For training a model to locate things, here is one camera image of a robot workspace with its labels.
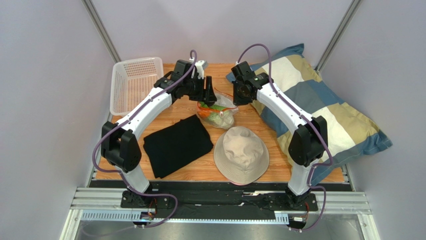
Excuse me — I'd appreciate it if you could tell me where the blue beige checked pillow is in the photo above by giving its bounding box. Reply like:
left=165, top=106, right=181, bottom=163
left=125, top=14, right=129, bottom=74
left=225, top=43, right=393, bottom=186

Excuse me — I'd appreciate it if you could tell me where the beige bucket hat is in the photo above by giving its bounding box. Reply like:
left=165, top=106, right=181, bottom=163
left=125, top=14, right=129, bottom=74
left=213, top=126, right=270, bottom=186

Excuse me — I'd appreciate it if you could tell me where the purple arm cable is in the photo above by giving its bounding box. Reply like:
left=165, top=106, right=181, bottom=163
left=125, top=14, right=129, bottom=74
left=92, top=49, right=198, bottom=229
left=236, top=43, right=334, bottom=233

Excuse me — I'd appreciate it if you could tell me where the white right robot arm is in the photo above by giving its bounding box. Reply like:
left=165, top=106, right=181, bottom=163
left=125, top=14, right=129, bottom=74
left=231, top=61, right=330, bottom=209

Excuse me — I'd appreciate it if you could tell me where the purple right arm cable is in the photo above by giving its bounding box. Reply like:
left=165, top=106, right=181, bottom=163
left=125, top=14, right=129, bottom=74
left=236, top=43, right=334, bottom=233

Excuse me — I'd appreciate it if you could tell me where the clear orange zip top bag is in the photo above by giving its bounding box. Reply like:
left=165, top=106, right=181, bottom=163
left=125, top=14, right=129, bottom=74
left=197, top=88, right=239, bottom=130

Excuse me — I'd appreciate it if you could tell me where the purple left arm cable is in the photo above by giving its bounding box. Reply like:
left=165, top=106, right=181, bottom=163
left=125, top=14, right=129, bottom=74
left=92, top=49, right=198, bottom=229

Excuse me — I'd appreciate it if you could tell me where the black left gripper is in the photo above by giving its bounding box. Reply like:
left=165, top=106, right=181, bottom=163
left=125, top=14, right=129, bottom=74
left=183, top=76, right=217, bottom=103

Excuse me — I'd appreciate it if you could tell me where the white plastic basket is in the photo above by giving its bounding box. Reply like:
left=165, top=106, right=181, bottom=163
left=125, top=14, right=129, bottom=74
left=109, top=57, right=164, bottom=116

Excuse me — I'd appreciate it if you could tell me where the fake pale cabbage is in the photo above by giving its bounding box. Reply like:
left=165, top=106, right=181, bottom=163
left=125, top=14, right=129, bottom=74
left=206, top=111, right=235, bottom=130

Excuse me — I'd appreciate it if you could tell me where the black folded cloth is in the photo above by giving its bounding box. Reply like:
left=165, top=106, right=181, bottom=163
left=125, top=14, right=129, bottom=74
left=143, top=115, right=214, bottom=179

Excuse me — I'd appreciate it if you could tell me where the fake green lettuce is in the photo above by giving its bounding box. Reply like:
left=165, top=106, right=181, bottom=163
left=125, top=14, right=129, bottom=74
left=209, top=104, right=229, bottom=113

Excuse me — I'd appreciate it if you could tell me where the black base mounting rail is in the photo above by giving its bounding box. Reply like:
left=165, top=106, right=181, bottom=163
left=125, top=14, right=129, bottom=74
left=69, top=179, right=372, bottom=226

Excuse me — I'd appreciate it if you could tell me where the fake orange fruit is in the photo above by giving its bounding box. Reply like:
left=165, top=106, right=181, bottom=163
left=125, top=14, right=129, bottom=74
left=197, top=106, right=213, bottom=119

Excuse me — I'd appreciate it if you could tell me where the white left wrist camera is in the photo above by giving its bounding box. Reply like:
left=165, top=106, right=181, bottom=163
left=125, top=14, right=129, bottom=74
left=195, top=60, right=209, bottom=79

